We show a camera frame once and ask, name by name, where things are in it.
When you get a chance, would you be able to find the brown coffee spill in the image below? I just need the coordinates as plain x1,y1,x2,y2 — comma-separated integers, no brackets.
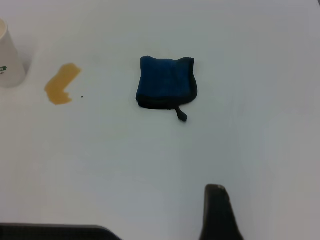
44,63,83,106

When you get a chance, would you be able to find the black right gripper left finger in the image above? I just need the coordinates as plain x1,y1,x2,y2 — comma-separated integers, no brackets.
0,223,122,240

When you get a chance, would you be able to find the blue cloth with black trim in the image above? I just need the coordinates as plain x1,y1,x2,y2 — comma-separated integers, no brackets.
135,55,199,123

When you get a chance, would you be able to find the white paper coffee cup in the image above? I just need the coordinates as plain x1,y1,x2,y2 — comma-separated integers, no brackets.
0,17,27,89

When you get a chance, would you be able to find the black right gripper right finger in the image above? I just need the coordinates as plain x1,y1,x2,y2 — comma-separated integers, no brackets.
199,184,245,240

